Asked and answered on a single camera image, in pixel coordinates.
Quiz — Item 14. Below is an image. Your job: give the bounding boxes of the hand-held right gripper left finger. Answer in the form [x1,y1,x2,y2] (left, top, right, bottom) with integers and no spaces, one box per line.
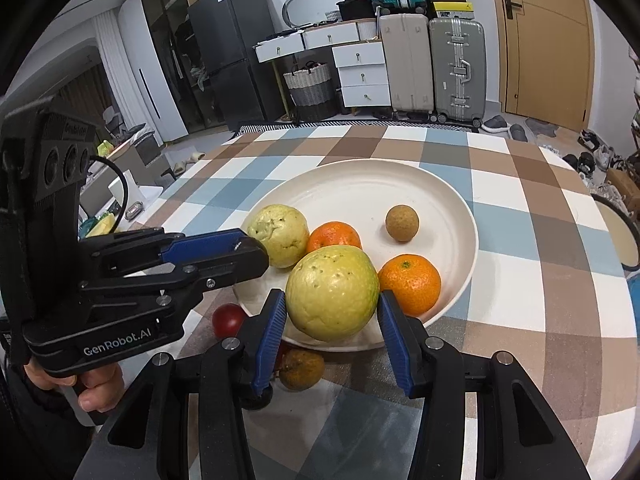
[75,287,288,480]

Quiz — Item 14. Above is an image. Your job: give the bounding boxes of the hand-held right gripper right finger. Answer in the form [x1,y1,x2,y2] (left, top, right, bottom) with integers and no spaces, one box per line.
[377,290,593,480]

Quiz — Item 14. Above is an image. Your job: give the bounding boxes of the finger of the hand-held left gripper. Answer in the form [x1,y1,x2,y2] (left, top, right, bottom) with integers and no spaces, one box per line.
[82,240,271,306]
[80,227,249,276]

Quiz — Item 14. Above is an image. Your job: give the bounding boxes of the pale yellow guava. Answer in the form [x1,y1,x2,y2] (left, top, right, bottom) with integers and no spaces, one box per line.
[246,204,310,268]

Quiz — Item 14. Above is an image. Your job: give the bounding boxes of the large mandarin orange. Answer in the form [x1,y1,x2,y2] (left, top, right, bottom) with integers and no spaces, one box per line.
[377,254,443,317]

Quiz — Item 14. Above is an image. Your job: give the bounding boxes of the green-tinged guava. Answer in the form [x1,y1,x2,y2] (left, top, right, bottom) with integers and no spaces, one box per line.
[285,246,379,342]

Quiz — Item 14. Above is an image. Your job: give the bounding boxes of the small mandarin orange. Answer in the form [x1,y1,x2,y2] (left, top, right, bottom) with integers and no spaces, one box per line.
[306,221,362,254]

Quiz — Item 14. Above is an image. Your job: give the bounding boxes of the smooth brown longan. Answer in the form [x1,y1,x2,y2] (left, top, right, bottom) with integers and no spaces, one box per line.
[385,204,420,242]

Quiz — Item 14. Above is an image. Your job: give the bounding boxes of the cream round plate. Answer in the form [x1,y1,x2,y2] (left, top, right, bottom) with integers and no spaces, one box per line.
[232,159,480,352]

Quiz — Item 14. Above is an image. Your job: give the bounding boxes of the person's left forearm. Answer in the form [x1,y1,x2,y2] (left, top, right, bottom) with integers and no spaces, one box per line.
[0,365,108,480]

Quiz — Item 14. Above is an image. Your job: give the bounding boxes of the person's left hand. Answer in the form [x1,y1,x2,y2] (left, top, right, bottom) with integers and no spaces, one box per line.
[22,360,126,413]

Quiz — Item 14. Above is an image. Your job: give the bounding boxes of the wrinkled brown longan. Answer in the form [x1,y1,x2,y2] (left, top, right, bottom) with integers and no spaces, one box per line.
[278,349,326,392]

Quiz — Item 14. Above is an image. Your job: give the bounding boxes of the red tomato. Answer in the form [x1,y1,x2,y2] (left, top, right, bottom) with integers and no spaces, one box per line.
[212,303,247,339]

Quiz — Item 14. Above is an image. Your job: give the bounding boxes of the dark glossy plum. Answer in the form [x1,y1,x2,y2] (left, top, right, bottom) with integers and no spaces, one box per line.
[240,385,275,411]

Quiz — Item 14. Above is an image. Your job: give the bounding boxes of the checked tablecloth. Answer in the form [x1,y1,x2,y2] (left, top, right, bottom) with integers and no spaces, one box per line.
[140,125,640,480]

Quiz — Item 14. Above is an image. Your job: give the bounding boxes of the wicker basket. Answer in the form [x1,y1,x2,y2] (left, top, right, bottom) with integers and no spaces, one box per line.
[283,61,337,121]

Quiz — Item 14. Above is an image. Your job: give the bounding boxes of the dark grey fridge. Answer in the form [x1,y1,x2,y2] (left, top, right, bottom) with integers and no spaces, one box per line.
[187,0,281,131]

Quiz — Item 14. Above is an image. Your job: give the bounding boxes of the dark wardrobe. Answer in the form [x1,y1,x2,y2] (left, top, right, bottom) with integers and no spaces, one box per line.
[117,0,206,143]

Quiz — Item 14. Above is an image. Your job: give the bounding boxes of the white desk with drawers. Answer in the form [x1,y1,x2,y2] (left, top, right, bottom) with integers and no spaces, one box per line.
[252,20,376,64]

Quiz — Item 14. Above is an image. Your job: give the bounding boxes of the white drawer cabinet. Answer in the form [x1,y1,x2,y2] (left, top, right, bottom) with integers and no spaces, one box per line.
[332,40,392,108]

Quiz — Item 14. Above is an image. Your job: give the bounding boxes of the round black-rimmed stool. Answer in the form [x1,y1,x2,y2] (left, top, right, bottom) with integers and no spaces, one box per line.
[595,194,640,272]

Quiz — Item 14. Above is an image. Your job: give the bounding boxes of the beige suitcase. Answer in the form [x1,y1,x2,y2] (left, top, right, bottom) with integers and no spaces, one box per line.
[378,12,435,116]

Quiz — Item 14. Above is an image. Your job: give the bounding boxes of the black bin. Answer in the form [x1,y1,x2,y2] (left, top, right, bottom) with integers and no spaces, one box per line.
[336,0,376,22]

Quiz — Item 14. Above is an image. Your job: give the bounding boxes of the cardboard box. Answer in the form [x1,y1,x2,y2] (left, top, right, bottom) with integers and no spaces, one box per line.
[607,167,640,202]

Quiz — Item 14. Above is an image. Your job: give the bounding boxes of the sneakers on floor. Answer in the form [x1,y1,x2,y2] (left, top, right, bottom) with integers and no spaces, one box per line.
[575,130,627,172]

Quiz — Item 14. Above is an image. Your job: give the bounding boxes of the silver suitcase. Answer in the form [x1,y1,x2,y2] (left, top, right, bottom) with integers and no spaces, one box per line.
[428,16,487,126]

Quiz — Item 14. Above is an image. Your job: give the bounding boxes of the wooden door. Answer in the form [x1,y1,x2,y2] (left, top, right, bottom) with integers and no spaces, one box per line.
[492,0,596,133]

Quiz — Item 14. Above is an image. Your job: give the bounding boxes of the yellow shoe box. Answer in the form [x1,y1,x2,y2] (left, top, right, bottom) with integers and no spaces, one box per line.
[432,1,475,20]

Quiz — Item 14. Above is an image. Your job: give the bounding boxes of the black cable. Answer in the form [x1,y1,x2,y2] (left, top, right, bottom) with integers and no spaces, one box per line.
[90,155,129,233]

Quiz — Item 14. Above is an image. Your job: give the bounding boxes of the oval metal frame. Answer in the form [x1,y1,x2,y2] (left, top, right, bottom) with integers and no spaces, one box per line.
[282,0,346,31]

